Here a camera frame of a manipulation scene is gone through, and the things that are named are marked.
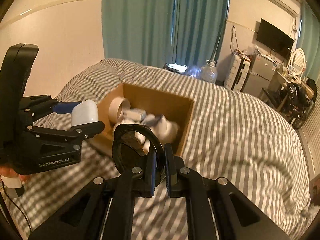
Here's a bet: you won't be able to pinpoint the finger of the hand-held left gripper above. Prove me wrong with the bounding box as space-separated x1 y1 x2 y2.
19 94 83 123
26 120 105 145

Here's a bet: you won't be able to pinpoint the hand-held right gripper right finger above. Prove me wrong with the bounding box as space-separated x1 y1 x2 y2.
164 143 293 240

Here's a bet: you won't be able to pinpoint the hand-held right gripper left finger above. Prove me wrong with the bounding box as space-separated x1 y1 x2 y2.
27 146 163 240

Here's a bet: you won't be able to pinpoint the pale earbud charging case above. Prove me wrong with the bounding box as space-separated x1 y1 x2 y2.
71 99 99 127

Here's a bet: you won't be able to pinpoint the black round ring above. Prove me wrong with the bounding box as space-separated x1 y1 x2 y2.
112 123 164 188

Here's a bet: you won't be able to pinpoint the beige tape roll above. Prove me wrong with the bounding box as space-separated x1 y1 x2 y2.
109 97 131 122

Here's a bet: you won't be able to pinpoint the blue white tissue pack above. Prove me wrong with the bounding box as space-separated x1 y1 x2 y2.
142 114 163 127

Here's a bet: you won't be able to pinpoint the white tube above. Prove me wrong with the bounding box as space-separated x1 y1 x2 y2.
125 109 147 120

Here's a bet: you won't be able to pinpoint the cardboard box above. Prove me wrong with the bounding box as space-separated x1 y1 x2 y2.
96 82 195 157

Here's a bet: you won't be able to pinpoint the person's left hand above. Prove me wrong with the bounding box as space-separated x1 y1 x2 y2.
0 165 32 185

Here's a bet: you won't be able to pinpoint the grey checked blanket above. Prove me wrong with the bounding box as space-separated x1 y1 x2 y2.
19 58 312 240

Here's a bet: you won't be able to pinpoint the clear plastic bag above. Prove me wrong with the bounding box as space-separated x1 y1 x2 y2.
184 64 203 79

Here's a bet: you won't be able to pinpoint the large clear water bottle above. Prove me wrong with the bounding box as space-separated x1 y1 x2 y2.
201 59 218 83

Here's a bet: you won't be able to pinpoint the wide teal curtain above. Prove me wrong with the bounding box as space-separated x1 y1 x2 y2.
100 0 177 65

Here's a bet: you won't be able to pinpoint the white ribbed suitcase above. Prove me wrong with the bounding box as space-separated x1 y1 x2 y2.
224 54 251 92

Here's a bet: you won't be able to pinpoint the white pole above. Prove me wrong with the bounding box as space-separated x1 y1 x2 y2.
211 34 223 62

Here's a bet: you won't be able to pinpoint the grey small fridge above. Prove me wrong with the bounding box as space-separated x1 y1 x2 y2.
241 52 278 95

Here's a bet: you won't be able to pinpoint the grey dressing table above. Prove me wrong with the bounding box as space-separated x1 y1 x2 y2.
259 71 290 105

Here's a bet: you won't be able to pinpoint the white louvred wardrobe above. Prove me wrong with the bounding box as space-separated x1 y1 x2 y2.
299 97 320 180

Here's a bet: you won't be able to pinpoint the pile of black bags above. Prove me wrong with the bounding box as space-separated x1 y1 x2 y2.
277 79 317 130

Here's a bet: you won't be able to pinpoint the narrow teal curtain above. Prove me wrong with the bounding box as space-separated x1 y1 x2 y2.
172 0 230 64

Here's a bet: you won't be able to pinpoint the white oval mirror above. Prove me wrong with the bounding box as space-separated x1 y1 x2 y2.
289 48 307 78

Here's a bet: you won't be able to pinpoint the short teal curtain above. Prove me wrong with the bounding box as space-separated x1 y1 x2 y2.
300 2 320 80

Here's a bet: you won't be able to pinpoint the black cable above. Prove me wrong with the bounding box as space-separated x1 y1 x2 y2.
0 187 33 230

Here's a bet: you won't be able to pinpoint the hanging wall cables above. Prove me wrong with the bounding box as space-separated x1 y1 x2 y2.
230 26 240 53

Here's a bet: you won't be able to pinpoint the black wall television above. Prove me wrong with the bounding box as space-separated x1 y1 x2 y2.
256 18 294 58

